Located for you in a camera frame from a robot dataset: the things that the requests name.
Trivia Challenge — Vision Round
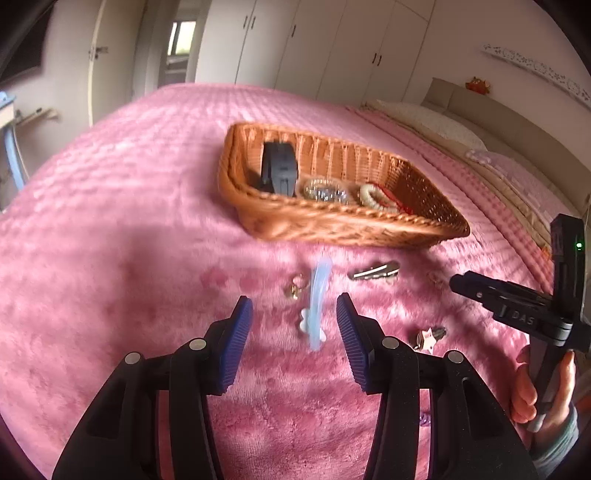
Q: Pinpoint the brown wicker basket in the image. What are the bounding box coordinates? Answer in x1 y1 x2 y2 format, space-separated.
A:
218 123 470 248

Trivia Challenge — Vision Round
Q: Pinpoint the person's right hand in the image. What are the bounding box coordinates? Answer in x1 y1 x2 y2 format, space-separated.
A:
510 345 578 448

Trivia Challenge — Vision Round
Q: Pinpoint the black wall television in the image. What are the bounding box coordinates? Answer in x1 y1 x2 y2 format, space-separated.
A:
1 0 55 84

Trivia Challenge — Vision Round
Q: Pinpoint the white pearl bracelet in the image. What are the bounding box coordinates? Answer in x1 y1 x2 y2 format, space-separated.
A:
358 183 400 213

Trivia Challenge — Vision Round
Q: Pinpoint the white dotted pillow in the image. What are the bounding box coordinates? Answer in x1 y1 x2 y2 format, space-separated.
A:
367 99 487 150

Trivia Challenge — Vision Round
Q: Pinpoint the light blue hair clip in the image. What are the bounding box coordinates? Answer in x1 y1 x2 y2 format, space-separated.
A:
298 258 332 351

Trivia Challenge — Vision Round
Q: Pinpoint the pink plush bedspread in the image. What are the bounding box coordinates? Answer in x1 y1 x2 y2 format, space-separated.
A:
1 84 552 479

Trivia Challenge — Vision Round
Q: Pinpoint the red string bracelet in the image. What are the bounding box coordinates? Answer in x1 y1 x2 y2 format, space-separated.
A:
368 182 417 216

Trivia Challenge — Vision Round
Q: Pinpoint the grey metal hair clip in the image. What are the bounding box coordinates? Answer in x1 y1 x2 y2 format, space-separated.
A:
349 260 401 281

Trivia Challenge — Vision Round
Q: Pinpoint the white wardrobe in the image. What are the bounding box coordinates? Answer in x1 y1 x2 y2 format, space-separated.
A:
195 0 435 106

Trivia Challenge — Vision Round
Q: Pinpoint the small gold charm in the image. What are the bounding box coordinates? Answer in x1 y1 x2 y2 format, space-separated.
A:
284 273 310 300

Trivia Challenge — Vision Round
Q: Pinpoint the beige headboard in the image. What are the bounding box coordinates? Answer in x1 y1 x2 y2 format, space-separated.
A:
422 78 590 214

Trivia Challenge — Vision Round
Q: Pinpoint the grey sleeve right forearm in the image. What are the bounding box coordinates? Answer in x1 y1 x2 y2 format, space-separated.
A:
530 405 579 479

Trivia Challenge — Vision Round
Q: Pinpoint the small wall shelf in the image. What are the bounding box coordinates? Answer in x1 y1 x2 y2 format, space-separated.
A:
16 108 59 127

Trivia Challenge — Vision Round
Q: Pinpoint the white room door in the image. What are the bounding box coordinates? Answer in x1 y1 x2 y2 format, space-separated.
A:
87 0 146 126

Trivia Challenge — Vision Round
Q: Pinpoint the orange plush toy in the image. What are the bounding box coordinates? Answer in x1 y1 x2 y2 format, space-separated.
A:
465 77 491 95

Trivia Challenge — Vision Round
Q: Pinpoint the silver rhinestone brooch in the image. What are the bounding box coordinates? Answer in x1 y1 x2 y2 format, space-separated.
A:
301 178 349 204

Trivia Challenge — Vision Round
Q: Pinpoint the white blue desk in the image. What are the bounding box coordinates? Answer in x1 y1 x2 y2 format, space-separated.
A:
0 91 25 191

